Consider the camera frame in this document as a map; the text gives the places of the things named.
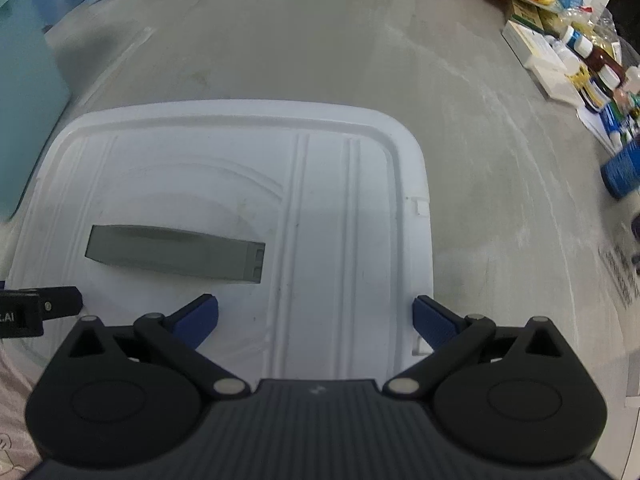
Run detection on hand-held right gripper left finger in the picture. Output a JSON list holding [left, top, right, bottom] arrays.
[[65, 294, 252, 402]]

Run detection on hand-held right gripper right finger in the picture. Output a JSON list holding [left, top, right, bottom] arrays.
[[382, 295, 572, 402]]

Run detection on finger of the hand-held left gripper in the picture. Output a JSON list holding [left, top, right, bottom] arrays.
[[39, 286, 84, 321]]

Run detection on pink printed cloth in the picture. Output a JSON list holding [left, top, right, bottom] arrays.
[[0, 337, 51, 480]]

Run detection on white plastic storage box lid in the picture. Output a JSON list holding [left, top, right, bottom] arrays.
[[9, 99, 435, 382]]

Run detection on teal plastic container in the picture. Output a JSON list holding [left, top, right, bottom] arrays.
[[0, 0, 71, 222]]

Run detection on printed white paper sheet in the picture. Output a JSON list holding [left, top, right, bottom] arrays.
[[597, 219, 640, 407]]

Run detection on dark blue bottle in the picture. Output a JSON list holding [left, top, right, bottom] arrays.
[[601, 136, 640, 201]]

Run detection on flat white box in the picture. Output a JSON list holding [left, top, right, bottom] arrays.
[[529, 56, 585, 107]]

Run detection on long white medicine box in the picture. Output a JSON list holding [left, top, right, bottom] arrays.
[[501, 19, 557, 69]]

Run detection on white capped small bottle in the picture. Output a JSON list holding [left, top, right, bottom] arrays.
[[597, 66, 621, 96]]

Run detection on brown glass bottle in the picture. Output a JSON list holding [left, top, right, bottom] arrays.
[[584, 45, 625, 81]]

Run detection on white bottle with blue label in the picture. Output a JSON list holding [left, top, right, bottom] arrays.
[[559, 25, 594, 59]]

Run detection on green and yellow box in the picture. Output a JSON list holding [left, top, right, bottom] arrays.
[[509, 0, 547, 34]]

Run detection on grey lid handle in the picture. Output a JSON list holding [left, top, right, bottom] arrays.
[[85, 224, 266, 286]]

